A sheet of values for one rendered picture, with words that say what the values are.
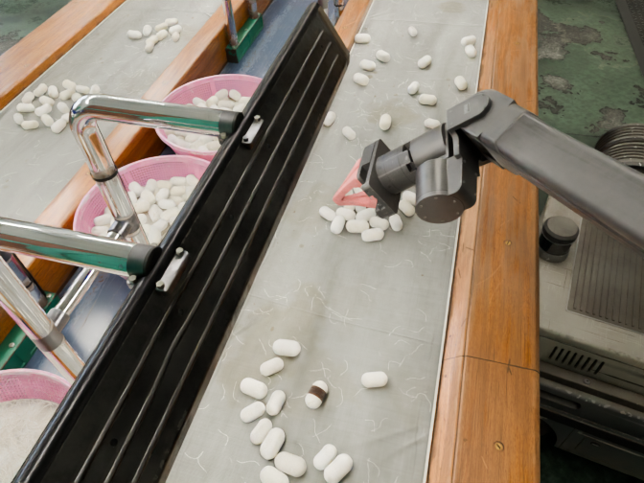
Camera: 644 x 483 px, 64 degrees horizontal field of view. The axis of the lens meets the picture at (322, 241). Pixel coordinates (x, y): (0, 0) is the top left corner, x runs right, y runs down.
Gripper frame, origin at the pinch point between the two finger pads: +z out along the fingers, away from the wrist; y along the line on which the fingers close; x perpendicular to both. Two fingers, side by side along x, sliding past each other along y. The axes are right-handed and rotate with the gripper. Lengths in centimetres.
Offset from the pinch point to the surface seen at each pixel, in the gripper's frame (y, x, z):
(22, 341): 27, -19, 40
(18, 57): -39, -50, 68
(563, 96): -168, 106, -1
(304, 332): 18.6, 5.6, 6.4
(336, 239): 0.7, 6.0, 5.5
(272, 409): 31.0, 3.9, 6.0
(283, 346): 22.5, 2.9, 6.5
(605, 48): -215, 120, -19
